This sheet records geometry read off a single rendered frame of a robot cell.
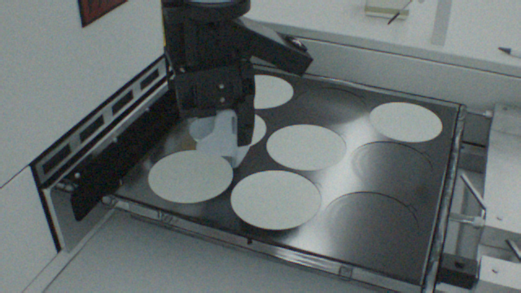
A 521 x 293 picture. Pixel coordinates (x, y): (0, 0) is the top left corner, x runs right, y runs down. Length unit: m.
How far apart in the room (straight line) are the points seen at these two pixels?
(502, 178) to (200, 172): 0.38
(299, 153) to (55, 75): 0.30
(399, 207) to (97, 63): 0.37
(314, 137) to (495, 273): 0.29
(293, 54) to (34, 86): 0.27
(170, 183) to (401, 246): 0.27
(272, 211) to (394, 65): 0.35
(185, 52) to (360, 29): 0.37
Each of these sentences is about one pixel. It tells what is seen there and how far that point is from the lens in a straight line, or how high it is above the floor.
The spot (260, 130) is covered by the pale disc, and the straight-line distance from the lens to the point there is 0.72.
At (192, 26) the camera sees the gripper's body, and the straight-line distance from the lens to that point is 0.53.
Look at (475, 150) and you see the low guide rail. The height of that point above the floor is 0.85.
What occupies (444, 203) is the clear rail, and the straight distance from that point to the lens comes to 0.63.
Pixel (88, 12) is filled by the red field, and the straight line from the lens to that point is 0.60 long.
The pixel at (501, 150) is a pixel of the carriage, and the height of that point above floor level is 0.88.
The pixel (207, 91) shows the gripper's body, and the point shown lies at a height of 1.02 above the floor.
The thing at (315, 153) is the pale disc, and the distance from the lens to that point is 0.68.
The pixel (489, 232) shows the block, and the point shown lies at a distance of 0.62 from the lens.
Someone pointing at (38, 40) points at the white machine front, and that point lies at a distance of 0.56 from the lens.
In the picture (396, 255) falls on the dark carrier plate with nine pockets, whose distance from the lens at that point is 0.56.
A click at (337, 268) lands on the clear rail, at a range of 0.54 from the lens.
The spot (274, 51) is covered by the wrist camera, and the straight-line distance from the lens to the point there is 0.57.
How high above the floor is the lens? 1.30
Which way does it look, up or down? 35 degrees down
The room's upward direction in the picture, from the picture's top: straight up
